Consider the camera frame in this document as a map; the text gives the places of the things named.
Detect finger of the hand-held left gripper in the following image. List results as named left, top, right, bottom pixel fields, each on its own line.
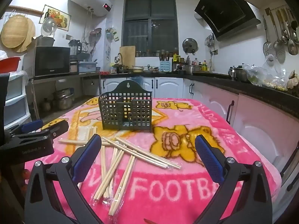
left=9, top=121, right=70, bottom=145
left=9, top=119, right=44, bottom=137

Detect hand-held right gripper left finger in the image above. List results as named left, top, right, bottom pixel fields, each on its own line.
left=24, top=134, right=103, bottom=224

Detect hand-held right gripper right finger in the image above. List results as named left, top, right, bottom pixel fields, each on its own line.
left=195, top=134, right=273, bottom=224

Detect dark green plastic utensil basket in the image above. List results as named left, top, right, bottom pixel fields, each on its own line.
left=98, top=79, right=153, bottom=132

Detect pile of wooden chopsticks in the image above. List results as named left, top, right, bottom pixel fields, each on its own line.
left=58, top=126, right=182, bottom=216

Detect row of hanging kitchen utensils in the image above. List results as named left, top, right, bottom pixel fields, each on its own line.
left=262, top=5, right=299, bottom=64

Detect white plastic drawer unit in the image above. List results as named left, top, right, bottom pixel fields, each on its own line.
left=3, top=70, right=32, bottom=127

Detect stack of steel pots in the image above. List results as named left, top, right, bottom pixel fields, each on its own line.
left=53, top=88, right=75, bottom=111

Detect pink printed blanket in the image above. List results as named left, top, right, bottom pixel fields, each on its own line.
left=24, top=96, right=282, bottom=224

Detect metal kitchen shelf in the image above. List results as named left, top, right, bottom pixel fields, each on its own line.
left=25, top=72, right=101, bottom=122

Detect red plastic basin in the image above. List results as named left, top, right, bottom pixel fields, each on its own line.
left=0, top=57, right=21, bottom=71

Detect black microwave oven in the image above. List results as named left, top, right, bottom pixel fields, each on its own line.
left=23, top=46, right=71, bottom=77

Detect grey pot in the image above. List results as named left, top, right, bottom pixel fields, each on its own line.
left=31, top=36, right=55, bottom=47

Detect black kitchen countertop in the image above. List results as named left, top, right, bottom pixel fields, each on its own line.
left=100, top=71, right=299, bottom=119

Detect white kitchen cabinets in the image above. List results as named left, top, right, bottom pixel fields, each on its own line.
left=100, top=77, right=299, bottom=192

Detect round wooden board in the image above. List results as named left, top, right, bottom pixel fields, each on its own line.
left=15, top=19, right=36, bottom=52

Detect steel cooking pot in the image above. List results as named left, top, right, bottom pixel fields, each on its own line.
left=183, top=65, right=201, bottom=75

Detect cluster of condiment bottles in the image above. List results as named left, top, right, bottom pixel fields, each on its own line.
left=173, top=54, right=211, bottom=73

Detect round bamboo tray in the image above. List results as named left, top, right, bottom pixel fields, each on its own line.
left=1, top=15, right=30, bottom=49

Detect clear plastic bags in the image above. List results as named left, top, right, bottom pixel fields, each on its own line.
left=242, top=55, right=288, bottom=91

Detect glass pot lid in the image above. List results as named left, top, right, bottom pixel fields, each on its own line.
left=41, top=17, right=57, bottom=37

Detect steel faucet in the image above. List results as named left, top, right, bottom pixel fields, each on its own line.
left=114, top=53, right=124, bottom=69

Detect blue knife block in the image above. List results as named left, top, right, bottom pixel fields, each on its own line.
left=159, top=55, right=173, bottom=72

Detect wooden cutting board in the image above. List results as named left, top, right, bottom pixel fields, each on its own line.
left=119, top=46, right=136, bottom=64

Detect hanging wok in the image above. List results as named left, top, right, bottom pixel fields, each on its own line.
left=89, top=28, right=103, bottom=38

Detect hanging green white packets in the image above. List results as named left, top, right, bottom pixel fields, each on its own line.
left=106, top=27, right=120, bottom=42

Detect steel pot lid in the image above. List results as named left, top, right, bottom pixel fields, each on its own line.
left=182, top=38, right=198, bottom=55

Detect row of windowsill jars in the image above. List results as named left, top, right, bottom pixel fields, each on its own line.
left=135, top=49, right=179, bottom=57

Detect dark framed window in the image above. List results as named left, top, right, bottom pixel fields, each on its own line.
left=121, top=0, right=179, bottom=57

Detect black range hood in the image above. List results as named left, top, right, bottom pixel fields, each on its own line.
left=194, top=0, right=261, bottom=42

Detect fruit wall picture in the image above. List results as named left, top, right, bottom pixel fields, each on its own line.
left=43, top=4, right=71, bottom=31

